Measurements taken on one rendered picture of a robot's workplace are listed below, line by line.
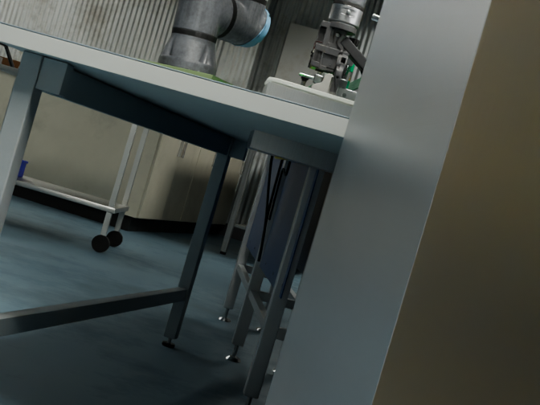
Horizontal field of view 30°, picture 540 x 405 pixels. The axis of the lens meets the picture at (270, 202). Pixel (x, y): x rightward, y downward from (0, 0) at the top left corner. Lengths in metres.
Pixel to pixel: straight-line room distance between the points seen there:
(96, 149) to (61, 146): 0.26
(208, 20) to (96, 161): 4.73
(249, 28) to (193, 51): 0.19
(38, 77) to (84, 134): 5.38
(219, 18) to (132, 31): 7.57
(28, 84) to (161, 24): 8.18
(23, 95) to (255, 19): 0.92
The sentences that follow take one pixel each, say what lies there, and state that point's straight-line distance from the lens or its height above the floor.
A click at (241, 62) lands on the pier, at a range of 9.65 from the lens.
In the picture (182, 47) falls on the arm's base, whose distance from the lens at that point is 2.54.
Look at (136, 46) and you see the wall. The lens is 10.10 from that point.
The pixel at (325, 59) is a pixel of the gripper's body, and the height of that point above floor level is 0.92.
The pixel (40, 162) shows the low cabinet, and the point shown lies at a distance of 7.39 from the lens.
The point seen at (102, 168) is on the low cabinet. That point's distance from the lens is 7.21.
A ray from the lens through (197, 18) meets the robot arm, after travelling 2.55.
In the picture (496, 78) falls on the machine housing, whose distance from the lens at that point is 0.99.
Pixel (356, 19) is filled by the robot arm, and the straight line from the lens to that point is 2.41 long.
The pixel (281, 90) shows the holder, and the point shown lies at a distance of 2.30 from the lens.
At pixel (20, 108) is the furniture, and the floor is 0.61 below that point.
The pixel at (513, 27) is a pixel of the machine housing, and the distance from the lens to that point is 1.00.
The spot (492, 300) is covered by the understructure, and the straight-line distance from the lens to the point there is 1.00.
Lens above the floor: 0.61
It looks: 1 degrees down
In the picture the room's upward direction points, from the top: 16 degrees clockwise
